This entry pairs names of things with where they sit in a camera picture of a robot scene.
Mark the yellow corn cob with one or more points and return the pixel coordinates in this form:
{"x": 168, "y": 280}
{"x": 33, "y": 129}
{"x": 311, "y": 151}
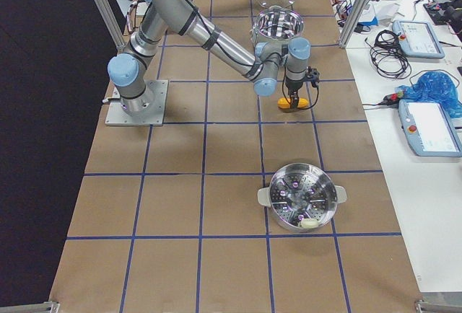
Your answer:
{"x": 283, "y": 105}

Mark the pale green cooking pot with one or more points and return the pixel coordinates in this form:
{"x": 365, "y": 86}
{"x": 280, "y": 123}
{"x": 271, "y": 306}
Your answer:
{"x": 276, "y": 24}

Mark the steel steamer basket pot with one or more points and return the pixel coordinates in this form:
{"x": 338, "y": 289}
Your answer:
{"x": 301, "y": 197}

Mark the white box on desk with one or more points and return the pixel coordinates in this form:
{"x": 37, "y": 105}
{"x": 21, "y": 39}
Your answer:
{"x": 374, "y": 14}

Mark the upper teach pendant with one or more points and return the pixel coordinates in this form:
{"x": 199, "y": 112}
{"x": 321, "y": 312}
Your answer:
{"x": 417, "y": 39}

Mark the teach pendant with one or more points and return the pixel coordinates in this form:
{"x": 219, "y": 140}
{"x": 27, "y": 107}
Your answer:
{"x": 417, "y": 39}
{"x": 428, "y": 129}

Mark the blue plastic bag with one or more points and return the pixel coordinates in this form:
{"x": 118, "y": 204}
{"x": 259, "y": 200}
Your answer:
{"x": 434, "y": 86}

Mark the lower teach pendant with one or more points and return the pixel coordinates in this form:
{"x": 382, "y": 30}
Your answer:
{"x": 428, "y": 129}

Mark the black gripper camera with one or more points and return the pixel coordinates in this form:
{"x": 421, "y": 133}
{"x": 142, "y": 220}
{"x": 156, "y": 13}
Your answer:
{"x": 313, "y": 76}

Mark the aluminium frame post right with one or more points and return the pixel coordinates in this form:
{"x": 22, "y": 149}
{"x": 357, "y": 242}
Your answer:
{"x": 351, "y": 22}

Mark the aluminium frame post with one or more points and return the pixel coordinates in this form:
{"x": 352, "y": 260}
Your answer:
{"x": 351, "y": 22}
{"x": 110, "y": 21}

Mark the aluminium frame post left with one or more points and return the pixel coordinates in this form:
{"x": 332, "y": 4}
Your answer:
{"x": 110, "y": 21}

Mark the metal corner bracket right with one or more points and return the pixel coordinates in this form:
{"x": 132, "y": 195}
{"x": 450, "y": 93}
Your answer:
{"x": 424, "y": 306}

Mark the metal corner bracket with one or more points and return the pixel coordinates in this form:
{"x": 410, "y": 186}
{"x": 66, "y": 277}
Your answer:
{"x": 424, "y": 306}
{"x": 45, "y": 307}

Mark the metal corner bracket left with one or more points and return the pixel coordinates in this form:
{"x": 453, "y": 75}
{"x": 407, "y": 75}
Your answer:
{"x": 45, "y": 307}

